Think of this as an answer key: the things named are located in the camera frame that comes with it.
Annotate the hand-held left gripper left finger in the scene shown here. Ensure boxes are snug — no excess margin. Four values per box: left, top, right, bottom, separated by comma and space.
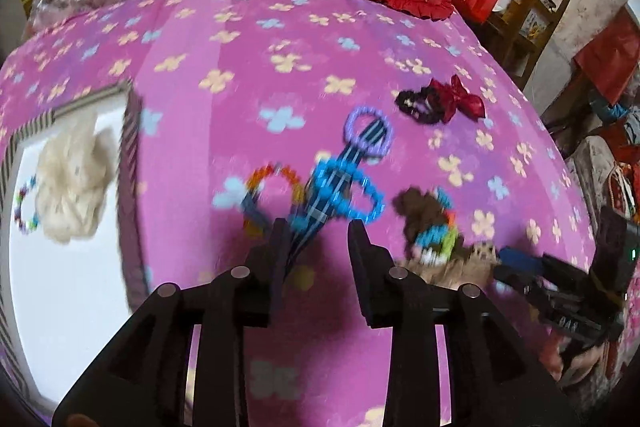
51, 218, 293, 427

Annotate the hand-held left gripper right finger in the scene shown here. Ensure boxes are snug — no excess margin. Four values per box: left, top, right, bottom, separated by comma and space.
346, 219, 581, 427

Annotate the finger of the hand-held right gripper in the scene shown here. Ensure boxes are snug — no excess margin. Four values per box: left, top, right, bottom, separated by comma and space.
497, 247, 591, 293
492, 269, 566, 328

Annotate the beige leopard scrunchie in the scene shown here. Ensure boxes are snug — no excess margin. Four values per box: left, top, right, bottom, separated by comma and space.
405, 243, 502, 289

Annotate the blue bead bracelet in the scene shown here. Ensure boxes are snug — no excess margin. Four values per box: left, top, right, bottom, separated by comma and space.
315, 157, 387, 226

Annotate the blue striped hair band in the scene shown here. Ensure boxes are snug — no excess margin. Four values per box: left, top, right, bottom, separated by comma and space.
287, 117, 386, 270

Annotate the brown scrunchie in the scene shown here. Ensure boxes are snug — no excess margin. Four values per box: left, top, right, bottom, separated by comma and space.
392, 188, 451, 244

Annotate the teal green orange bead bracelet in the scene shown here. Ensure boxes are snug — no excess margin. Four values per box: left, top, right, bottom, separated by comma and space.
412, 189, 463, 267

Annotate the purple bead bracelet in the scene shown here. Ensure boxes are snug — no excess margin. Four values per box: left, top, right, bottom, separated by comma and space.
344, 107, 395, 160

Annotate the black scrunchie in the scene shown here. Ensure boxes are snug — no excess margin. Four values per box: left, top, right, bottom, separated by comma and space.
395, 88, 444, 126

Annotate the red bow hair tie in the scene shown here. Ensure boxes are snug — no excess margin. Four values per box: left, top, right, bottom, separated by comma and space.
427, 74, 487, 122

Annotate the striped-edge white box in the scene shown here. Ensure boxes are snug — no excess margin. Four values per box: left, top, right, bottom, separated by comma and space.
0, 79, 151, 413

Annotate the person's right hand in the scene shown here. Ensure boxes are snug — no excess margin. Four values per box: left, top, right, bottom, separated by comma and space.
542, 339, 603, 385

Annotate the pink floral bed sheet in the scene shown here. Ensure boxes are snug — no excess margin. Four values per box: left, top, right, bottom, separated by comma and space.
0, 0, 640, 427

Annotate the white fluffy scrunchie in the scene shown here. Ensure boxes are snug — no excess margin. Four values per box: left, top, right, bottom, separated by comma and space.
37, 112, 118, 243

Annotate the red cloth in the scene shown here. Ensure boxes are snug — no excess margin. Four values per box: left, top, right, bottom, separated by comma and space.
574, 11, 640, 104

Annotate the wooden chair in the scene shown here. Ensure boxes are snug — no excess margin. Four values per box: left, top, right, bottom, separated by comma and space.
467, 0, 572, 90

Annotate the small multicolour bead bracelet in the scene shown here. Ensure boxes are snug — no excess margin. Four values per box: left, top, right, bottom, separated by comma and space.
14, 177, 41, 235

